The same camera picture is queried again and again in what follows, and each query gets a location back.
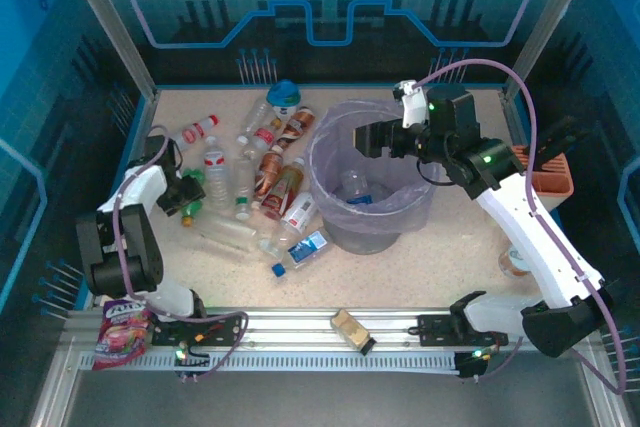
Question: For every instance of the white cup with blue lid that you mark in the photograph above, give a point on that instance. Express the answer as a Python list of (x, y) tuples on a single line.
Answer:
[(283, 94)]

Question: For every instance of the large clear crushed bottle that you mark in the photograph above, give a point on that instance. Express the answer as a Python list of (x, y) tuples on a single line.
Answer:
[(227, 232)]

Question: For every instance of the black plastic object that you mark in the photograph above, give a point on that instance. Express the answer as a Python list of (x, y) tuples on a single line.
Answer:
[(560, 137)]

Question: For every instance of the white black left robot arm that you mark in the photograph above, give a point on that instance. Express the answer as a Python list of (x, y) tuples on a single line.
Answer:
[(137, 188)]

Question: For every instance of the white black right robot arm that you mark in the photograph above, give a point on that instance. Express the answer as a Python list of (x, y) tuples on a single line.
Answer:
[(530, 227)]

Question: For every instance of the aluminium front rail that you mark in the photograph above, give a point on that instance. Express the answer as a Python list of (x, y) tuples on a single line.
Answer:
[(290, 327)]

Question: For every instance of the clear bottle with red cap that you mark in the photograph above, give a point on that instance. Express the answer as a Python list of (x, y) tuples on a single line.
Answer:
[(192, 134)]

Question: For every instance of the short brown label bottle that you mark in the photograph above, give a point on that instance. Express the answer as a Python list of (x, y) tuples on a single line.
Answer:
[(299, 124)]

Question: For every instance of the aluminium frame post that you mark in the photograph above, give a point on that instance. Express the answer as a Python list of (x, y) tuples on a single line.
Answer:
[(110, 22), (549, 22)]

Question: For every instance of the small yellow cap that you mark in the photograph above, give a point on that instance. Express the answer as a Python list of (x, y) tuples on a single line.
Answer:
[(276, 123)]

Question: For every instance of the green plastic bottle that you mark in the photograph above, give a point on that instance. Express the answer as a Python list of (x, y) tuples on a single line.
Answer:
[(194, 208)]

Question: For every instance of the clear bottle with green cap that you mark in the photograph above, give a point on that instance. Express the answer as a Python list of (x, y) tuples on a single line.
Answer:
[(243, 182)]

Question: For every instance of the clear cup with orange drink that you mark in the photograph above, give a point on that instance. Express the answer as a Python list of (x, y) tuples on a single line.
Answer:
[(512, 262)]

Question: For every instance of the blue label bottle blue cap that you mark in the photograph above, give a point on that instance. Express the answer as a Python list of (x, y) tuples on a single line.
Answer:
[(306, 247)]

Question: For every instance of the tan block with black end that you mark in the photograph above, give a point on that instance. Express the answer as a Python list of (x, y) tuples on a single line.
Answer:
[(350, 329)]

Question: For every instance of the orange tea bottle red label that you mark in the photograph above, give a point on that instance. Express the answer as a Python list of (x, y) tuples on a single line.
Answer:
[(286, 186)]

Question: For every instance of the small clear bottle white cap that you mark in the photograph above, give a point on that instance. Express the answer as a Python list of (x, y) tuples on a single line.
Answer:
[(270, 247)]

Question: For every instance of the clear bottle blue label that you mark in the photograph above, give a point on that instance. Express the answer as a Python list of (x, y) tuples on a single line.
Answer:
[(356, 187)]

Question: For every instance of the orange plastic rack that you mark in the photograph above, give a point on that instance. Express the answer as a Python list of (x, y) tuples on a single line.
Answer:
[(550, 182)]

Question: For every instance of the plain clear plastic bottle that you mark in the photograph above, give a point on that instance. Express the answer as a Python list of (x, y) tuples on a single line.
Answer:
[(257, 114)]

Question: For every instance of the purple candy bag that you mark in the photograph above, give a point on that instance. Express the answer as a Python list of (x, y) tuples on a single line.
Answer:
[(122, 334)]

